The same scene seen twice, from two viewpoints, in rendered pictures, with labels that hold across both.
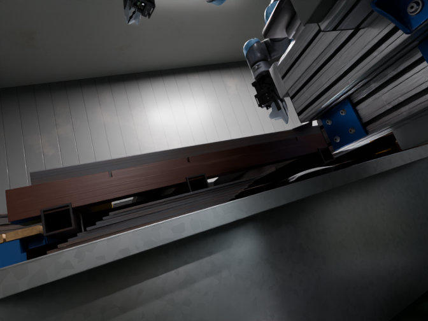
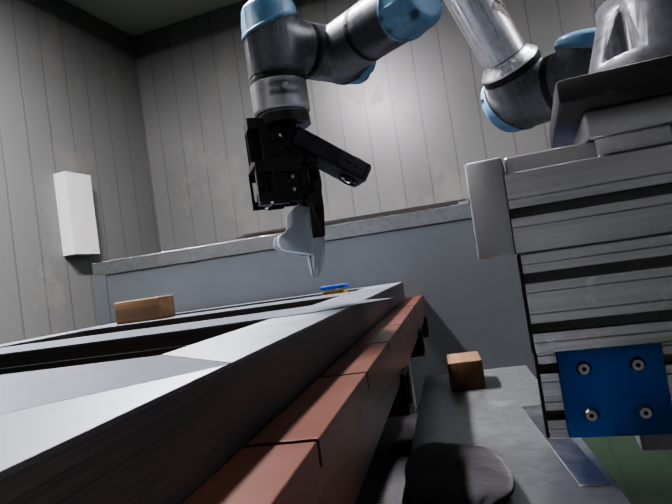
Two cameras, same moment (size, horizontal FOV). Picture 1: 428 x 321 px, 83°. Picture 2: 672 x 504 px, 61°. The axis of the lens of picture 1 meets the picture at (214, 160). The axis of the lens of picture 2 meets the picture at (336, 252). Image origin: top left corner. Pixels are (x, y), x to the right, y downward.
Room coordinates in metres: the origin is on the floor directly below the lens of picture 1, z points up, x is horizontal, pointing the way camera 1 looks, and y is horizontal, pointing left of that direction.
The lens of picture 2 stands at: (0.38, 0.28, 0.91)
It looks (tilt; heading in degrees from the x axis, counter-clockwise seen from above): 2 degrees up; 307
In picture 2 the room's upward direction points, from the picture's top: 8 degrees counter-clockwise
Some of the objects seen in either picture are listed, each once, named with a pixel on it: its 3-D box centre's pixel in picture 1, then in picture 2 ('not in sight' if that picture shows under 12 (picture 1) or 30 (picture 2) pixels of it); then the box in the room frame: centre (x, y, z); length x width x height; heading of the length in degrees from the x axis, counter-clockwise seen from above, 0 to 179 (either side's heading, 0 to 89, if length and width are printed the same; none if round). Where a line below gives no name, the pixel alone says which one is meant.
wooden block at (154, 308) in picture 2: not in sight; (145, 309); (1.53, -0.50, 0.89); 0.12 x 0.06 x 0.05; 19
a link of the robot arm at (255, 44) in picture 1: (256, 55); (274, 44); (0.86, -0.29, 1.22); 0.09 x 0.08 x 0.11; 75
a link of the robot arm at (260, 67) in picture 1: (261, 72); (281, 101); (0.86, -0.28, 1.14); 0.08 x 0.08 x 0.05
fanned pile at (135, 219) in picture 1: (165, 213); not in sight; (0.47, 0.12, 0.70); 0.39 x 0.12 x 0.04; 116
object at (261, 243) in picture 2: not in sight; (322, 241); (1.54, -1.21, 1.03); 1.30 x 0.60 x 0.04; 26
